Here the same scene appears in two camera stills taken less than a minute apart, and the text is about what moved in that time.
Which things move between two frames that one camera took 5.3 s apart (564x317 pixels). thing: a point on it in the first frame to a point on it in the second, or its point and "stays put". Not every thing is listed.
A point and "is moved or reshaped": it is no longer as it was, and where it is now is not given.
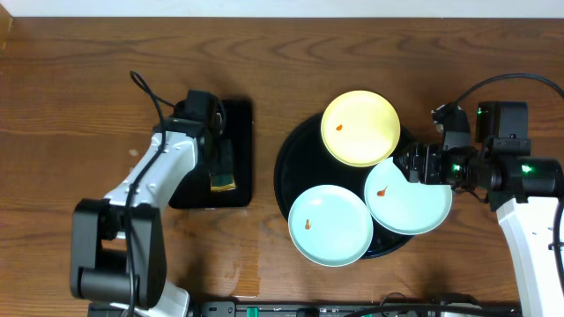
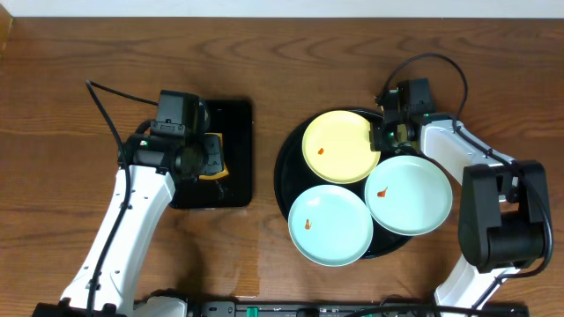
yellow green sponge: [222, 181] is moved or reshaped
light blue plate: [330, 225] stays put
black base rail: [235, 308] stays put
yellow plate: [360, 129] is moved or reshaped
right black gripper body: [447, 166] to [387, 136]
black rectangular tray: [195, 190] stays put
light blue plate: [402, 207] stays put
